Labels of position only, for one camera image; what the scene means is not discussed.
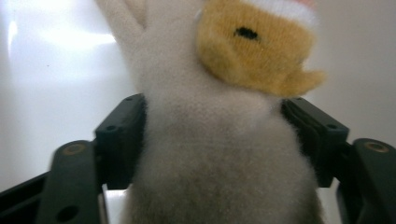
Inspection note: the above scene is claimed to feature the white plastic bin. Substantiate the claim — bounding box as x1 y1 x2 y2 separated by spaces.
0 0 396 224

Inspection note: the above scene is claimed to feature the beige fuzzy glove bear patch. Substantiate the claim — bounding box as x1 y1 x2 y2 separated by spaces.
93 0 329 224

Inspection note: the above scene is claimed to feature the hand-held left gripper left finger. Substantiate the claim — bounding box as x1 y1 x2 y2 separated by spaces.
94 92 148 191

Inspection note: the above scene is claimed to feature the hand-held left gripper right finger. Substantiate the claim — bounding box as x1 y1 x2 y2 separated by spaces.
280 96 350 189

